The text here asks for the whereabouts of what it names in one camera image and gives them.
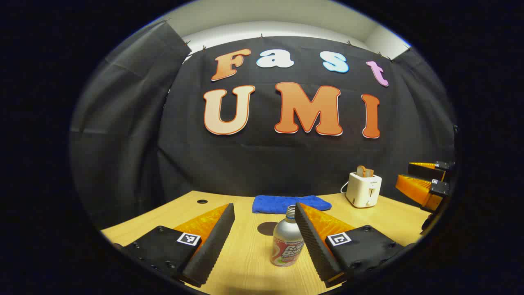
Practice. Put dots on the blue towel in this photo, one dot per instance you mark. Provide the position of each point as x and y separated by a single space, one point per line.
278 203

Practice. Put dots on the silver water bottle pink label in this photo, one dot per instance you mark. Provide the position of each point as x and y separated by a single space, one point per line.
284 239

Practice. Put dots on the black backdrop cloth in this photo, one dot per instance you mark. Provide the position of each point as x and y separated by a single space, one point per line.
262 164

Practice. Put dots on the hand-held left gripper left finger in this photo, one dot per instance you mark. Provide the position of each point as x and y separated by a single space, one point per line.
213 246

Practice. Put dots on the dark round coaster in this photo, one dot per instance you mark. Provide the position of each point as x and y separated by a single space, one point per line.
265 228

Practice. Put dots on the plain black hanging cloth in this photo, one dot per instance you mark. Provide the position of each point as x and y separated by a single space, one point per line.
123 143

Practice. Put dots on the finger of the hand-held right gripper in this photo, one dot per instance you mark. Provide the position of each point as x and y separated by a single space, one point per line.
417 190
425 170

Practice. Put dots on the cream white toaster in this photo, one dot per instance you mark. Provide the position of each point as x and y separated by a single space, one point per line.
362 190

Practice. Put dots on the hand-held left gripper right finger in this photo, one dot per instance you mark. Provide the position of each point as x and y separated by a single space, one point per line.
313 246

